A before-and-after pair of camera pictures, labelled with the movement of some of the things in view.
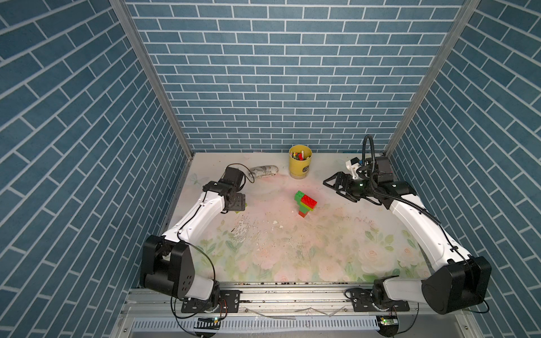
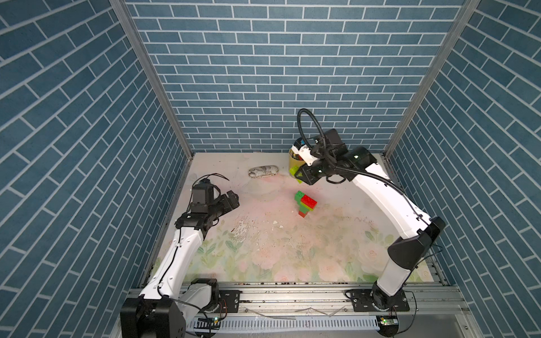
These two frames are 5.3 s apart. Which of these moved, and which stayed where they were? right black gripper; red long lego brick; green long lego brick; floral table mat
Moved: right black gripper
Stayed: floral table mat; green long lego brick; red long lego brick
